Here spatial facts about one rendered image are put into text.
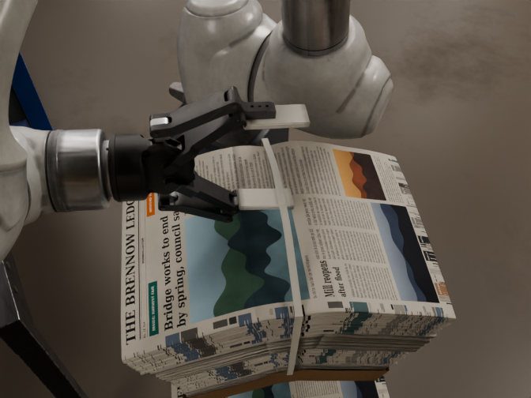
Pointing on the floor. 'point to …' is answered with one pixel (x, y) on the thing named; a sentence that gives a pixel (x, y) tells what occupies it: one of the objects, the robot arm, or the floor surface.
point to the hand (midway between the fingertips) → (289, 159)
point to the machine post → (29, 97)
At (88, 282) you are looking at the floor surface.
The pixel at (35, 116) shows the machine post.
